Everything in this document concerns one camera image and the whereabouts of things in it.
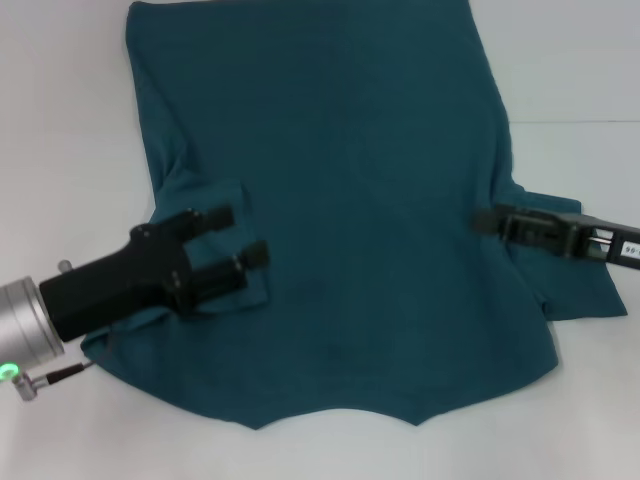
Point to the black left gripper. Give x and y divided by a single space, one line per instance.
115 285

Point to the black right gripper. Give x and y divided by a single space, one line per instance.
600 240

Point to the blue t-shirt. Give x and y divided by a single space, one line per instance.
350 200

